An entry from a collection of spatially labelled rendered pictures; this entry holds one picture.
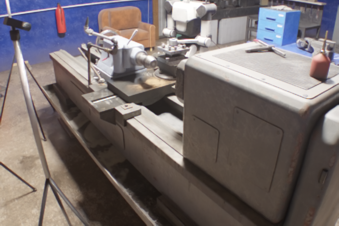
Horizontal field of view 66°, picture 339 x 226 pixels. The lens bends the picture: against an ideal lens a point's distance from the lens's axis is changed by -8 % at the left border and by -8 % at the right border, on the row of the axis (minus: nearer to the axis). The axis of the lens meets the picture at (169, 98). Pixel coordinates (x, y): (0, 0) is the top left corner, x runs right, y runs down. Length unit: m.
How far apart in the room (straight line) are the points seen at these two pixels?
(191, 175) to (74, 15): 5.02
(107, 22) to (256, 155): 5.21
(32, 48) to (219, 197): 5.09
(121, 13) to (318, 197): 5.33
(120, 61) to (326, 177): 1.47
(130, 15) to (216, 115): 5.04
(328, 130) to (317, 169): 0.13
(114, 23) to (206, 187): 4.94
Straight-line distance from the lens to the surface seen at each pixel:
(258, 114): 0.94
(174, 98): 1.94
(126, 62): 1.95
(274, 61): 1.14
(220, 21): 6.62
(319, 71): 1.03
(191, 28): 2.59
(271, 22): 3.45
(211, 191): 1.23
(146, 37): 5.84
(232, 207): 1.17
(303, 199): 1.03
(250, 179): 1.07
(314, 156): 0.93
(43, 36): 5.84
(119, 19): 5.88
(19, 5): 5.68
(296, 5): 5.79
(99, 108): 1.77
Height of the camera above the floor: 1.67
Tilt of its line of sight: 26 degrees down
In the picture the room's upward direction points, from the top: straight up
